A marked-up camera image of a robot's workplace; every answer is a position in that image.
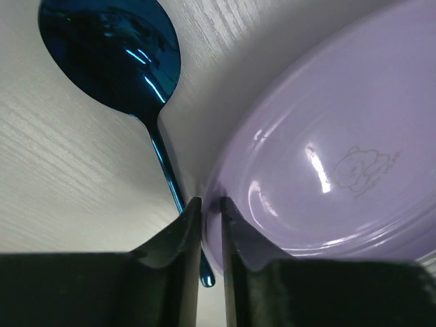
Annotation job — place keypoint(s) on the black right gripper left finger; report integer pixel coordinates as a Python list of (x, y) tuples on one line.
[(155, 284)]

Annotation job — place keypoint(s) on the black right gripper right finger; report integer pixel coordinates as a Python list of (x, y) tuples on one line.
[(265, 286)]

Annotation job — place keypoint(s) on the purple plastic plate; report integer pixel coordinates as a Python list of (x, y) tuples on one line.
[(337, 159)]

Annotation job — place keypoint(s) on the blue metal spoon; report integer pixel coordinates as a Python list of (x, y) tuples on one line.
[(123, 54)]

